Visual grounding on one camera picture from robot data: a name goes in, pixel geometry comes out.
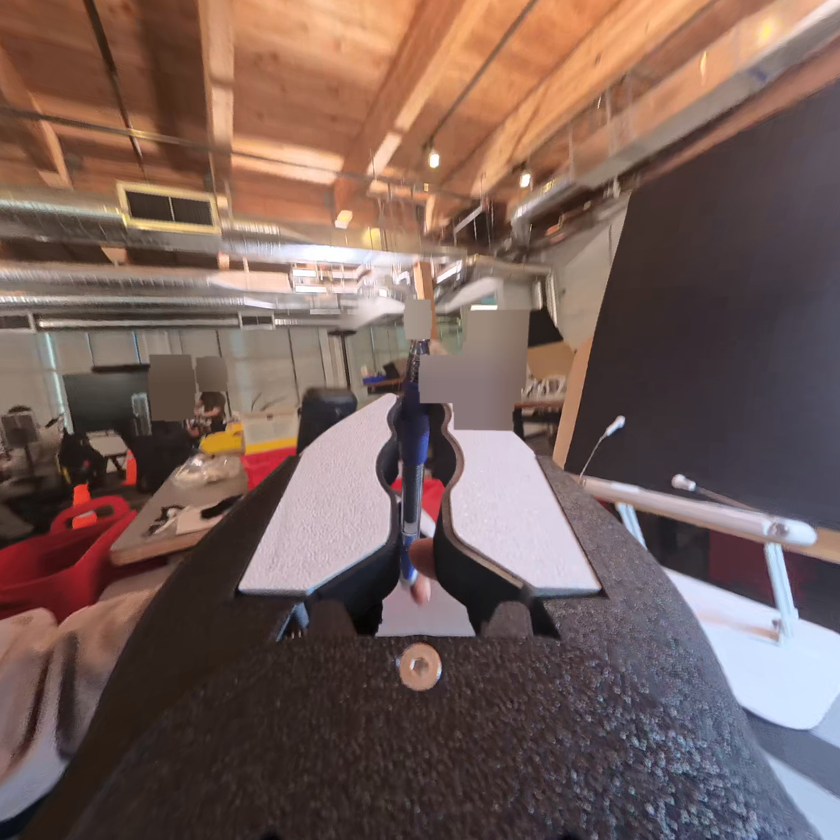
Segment grey work table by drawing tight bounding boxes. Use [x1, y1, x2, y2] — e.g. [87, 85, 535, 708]
[107, 459, 250, 567]

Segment black monitor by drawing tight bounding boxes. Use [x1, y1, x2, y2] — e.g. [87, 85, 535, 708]
[527, 308, 565, 349]

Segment ceiling vent grille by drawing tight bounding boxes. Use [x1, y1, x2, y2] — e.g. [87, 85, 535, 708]
[117, 182, 222, 235]

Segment blue pen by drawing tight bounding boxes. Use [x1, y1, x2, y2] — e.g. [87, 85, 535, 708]
[395, 338, 435, 588]

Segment brown wooden desk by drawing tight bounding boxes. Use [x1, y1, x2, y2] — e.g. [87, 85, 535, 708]
[514, 395, 567, 442]

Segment beige cardboard sheet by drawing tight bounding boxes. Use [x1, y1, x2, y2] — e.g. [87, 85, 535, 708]
[527, 341, 577, 389]

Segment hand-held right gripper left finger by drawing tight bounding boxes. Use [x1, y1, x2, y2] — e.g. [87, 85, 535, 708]
[238, 394, 403, 634]

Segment metal air duct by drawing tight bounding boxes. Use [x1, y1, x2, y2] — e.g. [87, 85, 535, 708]
[0, 187, 555, 329]

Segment stacked red plastic bins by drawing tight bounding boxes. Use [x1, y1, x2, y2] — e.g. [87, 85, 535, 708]
[241, 448, 298, 492]

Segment clear plastic bag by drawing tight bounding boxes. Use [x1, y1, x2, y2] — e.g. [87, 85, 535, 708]
[172, 453, 245, 488]

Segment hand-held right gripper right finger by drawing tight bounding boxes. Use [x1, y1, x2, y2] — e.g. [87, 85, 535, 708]
[433, 402, 603, 637]

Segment red plastic bin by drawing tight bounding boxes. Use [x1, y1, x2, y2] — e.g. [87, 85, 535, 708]
[392, 478, 444, 522]

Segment large black screen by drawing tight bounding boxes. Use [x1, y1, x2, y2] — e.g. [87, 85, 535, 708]
[62, 369, 153, 435]

